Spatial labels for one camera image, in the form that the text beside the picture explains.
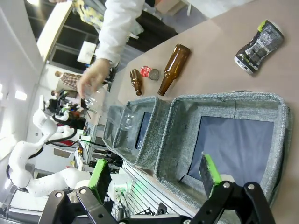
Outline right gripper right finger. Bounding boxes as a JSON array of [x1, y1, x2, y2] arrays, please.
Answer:
[[189, 153, 277, 224]]

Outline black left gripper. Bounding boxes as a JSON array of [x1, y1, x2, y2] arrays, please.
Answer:
[[47, 97, 71, 117]]

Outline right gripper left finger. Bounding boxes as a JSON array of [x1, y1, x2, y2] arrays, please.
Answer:
[[38, 158, 131, 224]]

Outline clear bottle with pink label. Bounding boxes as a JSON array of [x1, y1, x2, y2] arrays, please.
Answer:
[[80, 92, 99, 114]]

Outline large clear plastic bottle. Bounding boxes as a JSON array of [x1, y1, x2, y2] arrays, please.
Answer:
[[120, 112, 136, 131]]

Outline brown glass bottle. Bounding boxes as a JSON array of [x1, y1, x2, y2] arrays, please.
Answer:
[[157, 43, 191, 97], [129, 69, 143, 97]]

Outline crushed red can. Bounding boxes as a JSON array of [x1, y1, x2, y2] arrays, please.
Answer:
[[140, 66, 160, 82]]

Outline person's right forearm white sleeve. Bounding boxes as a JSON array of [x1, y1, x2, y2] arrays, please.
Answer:
[[94, 0, 154, 66]]

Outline grey fabric basket labelled Can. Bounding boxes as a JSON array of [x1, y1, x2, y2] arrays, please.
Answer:
[[154, 92, 295, 224]]

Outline grey fabric basket labelled Bottle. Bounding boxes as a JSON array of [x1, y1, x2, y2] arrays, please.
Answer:
[[102, 105, 127, 152]]

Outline grey fabric basket labelled Plastic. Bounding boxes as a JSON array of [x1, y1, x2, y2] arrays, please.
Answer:
[[112, 95, 173, 167]]

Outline person's right hand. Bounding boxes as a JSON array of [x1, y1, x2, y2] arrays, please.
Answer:
[[77, 58, 113, 99]]

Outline person in plaid shirt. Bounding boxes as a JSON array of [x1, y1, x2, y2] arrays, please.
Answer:
[[55, 71, 83, 91]]

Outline slotted metal mounting plate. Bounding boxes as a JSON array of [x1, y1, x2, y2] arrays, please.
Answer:
[[112, 161, 199, 224]]

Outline white paper sheet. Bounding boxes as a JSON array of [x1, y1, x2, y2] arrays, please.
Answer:
[[77, 41, 97, 64]]

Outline person in yellow floral shirt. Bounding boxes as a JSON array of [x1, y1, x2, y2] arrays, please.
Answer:
[[71, 0, 104, 31]]

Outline cardboard box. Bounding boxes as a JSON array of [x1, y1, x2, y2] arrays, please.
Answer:
[[154, 0, 189, 16]]

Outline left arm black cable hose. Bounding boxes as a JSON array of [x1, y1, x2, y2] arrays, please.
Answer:
[[44, 114, 79, 149]]

